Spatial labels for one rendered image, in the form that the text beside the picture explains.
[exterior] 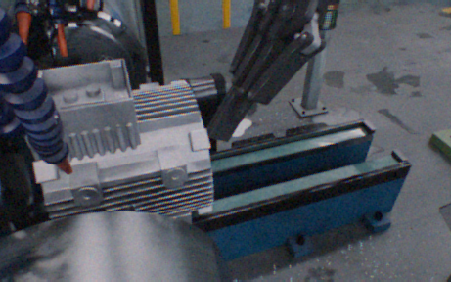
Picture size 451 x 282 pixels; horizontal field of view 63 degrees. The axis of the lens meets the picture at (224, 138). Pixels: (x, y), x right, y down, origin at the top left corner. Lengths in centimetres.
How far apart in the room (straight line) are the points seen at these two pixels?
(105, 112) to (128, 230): 19
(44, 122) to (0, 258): 9
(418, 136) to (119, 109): 77
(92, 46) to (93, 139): 26
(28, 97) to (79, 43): 45
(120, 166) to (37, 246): 20
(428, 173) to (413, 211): 13
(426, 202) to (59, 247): 72
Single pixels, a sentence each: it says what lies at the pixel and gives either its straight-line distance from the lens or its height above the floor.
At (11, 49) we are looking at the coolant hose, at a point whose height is 129.
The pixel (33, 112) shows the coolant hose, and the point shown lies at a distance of 24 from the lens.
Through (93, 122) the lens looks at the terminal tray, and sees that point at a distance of 44.
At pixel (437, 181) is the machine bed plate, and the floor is 80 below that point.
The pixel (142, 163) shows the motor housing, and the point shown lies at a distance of 46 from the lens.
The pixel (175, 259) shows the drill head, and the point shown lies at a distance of 28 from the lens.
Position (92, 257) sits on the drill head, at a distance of 26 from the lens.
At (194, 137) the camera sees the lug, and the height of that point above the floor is 109.
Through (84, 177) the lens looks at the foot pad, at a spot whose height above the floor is 107.
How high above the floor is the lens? 137
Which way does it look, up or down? 40 degrees down
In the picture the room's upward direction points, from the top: straight up
